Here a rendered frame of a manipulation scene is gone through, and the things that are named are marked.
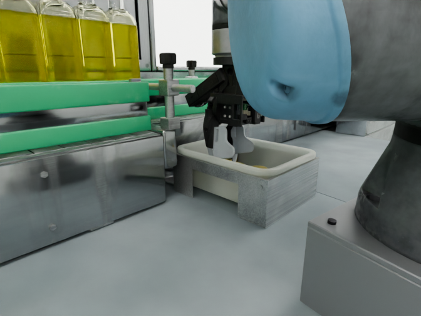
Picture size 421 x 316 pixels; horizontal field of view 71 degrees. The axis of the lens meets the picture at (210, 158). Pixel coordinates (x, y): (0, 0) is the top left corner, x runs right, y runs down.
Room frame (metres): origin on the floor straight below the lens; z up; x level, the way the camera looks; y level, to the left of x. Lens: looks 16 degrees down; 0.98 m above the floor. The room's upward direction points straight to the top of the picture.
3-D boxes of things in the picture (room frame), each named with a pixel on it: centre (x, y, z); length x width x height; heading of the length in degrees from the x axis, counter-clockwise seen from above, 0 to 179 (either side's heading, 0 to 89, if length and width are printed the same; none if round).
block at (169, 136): (0.54, 0.10, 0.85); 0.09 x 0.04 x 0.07; 46
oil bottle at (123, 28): (0.61, 0.18, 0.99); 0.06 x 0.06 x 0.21; 46
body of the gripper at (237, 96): (0.55, -0.05, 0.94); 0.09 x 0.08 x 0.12; 46
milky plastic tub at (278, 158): (0.54, -0.06, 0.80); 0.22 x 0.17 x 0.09; 46
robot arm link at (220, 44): (0.55, -0.04, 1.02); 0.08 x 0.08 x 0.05
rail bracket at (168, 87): (0.53, 0.09, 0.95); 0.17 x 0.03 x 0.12; 46
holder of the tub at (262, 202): (0.56, -0.04, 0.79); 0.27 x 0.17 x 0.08; 46
